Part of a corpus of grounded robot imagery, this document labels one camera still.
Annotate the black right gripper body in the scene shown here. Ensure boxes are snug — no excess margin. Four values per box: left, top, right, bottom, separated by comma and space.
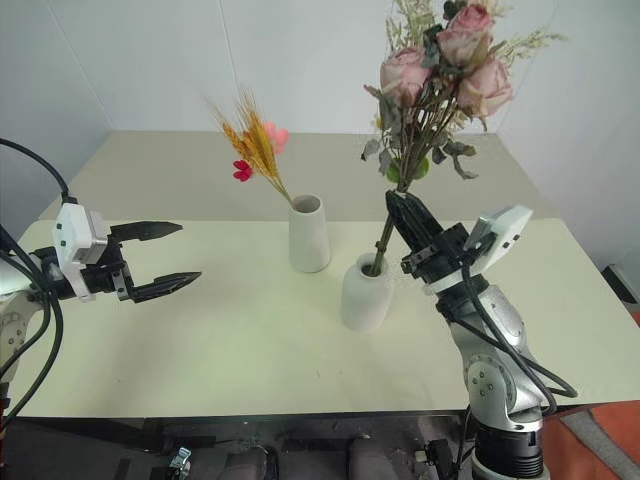
400, 221, 472, 297

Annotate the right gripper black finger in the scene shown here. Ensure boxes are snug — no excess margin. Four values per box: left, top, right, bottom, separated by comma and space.
384, 189, 427, 254
397, 192, 445, 247

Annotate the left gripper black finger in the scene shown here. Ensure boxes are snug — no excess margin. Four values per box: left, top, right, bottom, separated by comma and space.
109, 219, 184, 247
130, 270, 203, 306

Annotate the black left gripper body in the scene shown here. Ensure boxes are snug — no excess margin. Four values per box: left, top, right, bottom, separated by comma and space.
81, 233, 136, 303

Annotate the pink rose bouquet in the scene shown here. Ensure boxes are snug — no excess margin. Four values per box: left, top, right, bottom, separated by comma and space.
361, 0, 570, 277

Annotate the rounded white vase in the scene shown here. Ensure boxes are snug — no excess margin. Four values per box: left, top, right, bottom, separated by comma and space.
340, 252, 394, 333

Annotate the tall tapered white vase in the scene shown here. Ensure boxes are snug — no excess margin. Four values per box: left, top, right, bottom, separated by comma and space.
288, 193, 332, 274

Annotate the golden wheat bouquet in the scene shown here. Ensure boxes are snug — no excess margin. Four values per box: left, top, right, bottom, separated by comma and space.
203, 88, 295, 207

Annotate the silver metal clamp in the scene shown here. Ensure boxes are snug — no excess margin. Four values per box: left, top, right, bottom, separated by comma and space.
168, 446, 194, 475

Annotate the black box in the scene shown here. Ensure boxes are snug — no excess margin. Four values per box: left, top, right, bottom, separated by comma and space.
601, 261, 640, 307

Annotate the orange cloth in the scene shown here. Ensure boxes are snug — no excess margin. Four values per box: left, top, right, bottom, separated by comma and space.
541, 299, 640, 480

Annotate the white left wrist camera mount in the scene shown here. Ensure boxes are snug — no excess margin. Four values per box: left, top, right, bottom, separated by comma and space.
52, 201, 109, 304

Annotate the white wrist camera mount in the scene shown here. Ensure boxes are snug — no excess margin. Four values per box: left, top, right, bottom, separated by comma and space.
52, 201, 109, 304
461, 204, 535, 275

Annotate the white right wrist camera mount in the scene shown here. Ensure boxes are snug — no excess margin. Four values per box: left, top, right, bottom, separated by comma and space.
461, 204, 535, 275

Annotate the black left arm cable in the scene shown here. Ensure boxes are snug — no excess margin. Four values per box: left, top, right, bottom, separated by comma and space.
0, 137, 79, 421

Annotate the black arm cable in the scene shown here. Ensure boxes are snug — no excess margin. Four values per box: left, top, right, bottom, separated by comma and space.
0, 137, 79, 421
461, 249, 581, 416

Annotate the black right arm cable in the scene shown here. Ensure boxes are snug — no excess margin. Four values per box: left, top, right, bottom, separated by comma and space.
461, 249, 581, 416

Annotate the grey strap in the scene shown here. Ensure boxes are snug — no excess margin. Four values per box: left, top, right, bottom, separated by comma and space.
558, 399, 640, 480

